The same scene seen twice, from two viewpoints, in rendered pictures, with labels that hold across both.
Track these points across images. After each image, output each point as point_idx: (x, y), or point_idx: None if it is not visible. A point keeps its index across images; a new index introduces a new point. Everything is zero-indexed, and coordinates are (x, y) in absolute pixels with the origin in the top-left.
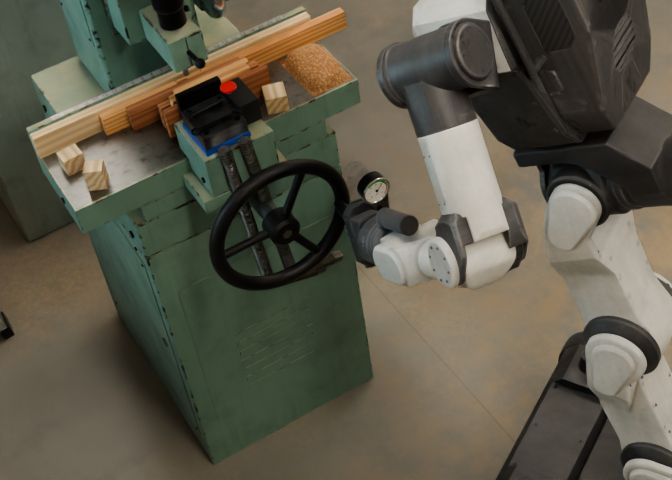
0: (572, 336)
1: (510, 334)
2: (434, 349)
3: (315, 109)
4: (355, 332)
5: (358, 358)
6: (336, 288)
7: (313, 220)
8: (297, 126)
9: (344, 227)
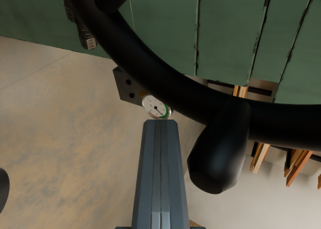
0: (7, 182)
1: (28, 124)
2: (21, 80)
3: (313, 78)
4: (26, 33)
5: (8, 28)
6: (60, 28)
7: (137, 25)
8: (308, 45)
9: (170, 120)
